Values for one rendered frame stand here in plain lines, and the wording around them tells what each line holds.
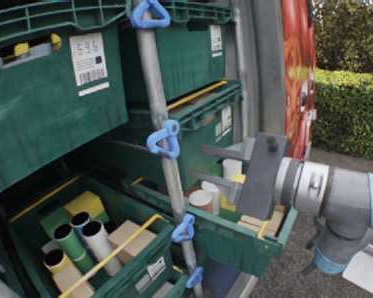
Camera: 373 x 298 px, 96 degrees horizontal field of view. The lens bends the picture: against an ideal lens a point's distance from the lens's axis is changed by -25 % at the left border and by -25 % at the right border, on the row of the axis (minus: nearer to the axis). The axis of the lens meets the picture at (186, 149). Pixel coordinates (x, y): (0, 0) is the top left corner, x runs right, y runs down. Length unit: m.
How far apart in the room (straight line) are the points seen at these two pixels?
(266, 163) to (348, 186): 0.13
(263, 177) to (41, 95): 0.36
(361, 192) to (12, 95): 0.49
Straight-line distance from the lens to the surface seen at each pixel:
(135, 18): 0.41
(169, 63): 0.54
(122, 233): 0.70
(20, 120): 0.36
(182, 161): 0.60
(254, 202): 0.34
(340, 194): 0.31
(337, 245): 0.37
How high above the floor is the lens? 1.61
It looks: 27 degrees down
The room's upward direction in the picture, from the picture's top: 9 degrees counter-clockwise
